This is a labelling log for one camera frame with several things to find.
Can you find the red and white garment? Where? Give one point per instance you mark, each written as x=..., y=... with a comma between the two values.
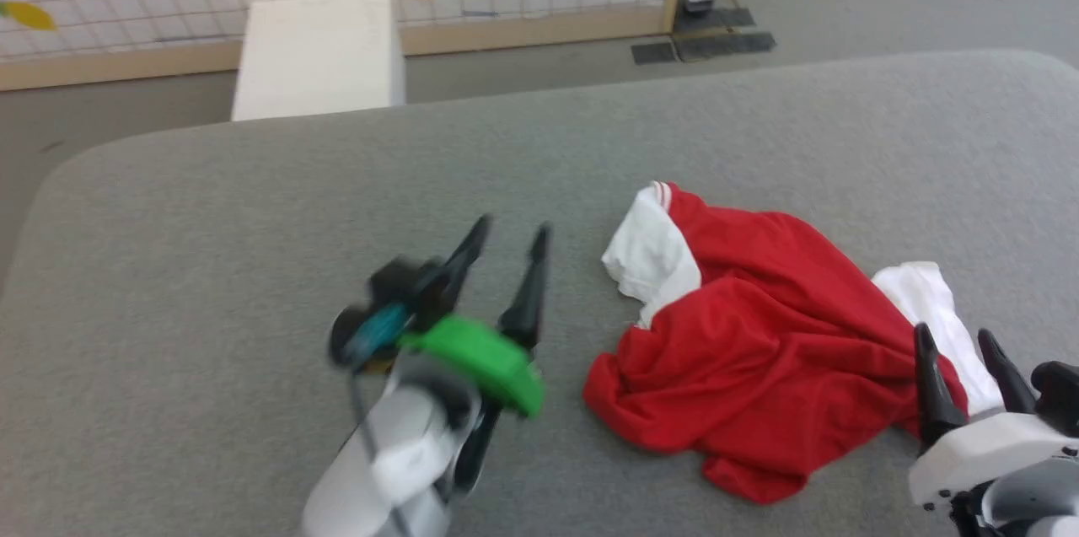
x=759, y=335

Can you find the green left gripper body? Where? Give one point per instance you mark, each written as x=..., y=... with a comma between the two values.
x=489, y=364

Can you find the grey fabric sofa cushion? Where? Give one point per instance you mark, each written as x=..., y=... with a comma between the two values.
x=253, y=217

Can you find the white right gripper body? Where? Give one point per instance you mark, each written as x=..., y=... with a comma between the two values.
x=986, y=448

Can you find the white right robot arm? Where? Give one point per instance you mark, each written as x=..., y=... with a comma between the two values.
x=1024, y=495

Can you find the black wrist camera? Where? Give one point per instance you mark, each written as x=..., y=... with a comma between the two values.
x=1060, y=389
x=392, y=292

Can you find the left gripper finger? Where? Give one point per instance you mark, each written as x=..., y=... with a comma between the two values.
x=529, y=301
x=455, y=276

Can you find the white box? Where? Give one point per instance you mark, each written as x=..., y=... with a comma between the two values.
x=320, y=56

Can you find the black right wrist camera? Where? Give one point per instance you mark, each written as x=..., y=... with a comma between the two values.
x=1060, y=389

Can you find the small black floor mat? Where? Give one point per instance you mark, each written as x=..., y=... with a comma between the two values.
x=654, y=52

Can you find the long black floor mat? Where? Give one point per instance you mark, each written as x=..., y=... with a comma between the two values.
x=725, y=45

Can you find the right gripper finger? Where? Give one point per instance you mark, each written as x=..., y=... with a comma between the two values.
x=1003, y=373
x=934, y=394

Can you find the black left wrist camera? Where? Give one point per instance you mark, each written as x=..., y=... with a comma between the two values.
x=392, y=292

